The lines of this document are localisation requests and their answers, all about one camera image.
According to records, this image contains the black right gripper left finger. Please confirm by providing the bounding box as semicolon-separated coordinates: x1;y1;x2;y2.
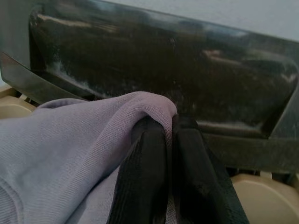
109;116;174;224

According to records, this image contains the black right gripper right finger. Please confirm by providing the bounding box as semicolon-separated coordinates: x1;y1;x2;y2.
171;113;250;224

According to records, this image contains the lavender knit garment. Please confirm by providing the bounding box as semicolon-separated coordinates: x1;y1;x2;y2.
0;91;179;224

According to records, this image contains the dark glossy washer lid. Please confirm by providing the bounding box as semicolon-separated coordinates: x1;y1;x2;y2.
0;0;299;179

